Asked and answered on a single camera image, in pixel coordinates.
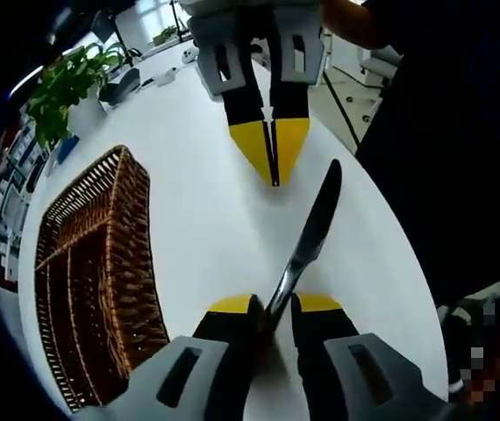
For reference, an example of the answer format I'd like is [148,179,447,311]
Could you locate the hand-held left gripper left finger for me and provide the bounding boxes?
[69,292,262,421]

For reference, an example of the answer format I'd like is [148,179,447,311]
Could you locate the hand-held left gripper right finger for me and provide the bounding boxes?
[290,291,453,421]

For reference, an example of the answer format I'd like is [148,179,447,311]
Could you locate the silver table knife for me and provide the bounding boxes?
[261,158,343,328]

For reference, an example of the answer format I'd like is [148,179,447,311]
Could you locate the brown wicker storage basket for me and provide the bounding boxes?
[33,144,171,414]

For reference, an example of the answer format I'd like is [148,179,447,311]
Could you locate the white storage shelves with boxes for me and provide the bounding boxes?
[0,104,56,282]

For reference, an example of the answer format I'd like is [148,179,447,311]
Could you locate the small green plant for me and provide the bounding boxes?
[152,25,180,46]

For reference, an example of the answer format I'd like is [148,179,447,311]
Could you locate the white office chair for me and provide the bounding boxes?
[332,43,404,124]

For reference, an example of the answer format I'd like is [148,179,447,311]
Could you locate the dark grey pouch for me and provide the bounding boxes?
[98,65,141,106]

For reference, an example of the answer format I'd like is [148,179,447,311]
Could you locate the operator in black shirt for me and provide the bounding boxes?
[354,0,500,317]

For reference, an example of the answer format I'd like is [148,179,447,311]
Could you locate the small blue box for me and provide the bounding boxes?
[56,134,81,163]

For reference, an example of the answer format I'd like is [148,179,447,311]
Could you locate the green plant in white pot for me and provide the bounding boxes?
[28,41,128,150]

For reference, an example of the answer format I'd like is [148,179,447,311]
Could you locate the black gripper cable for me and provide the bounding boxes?
[321,69,361,148]

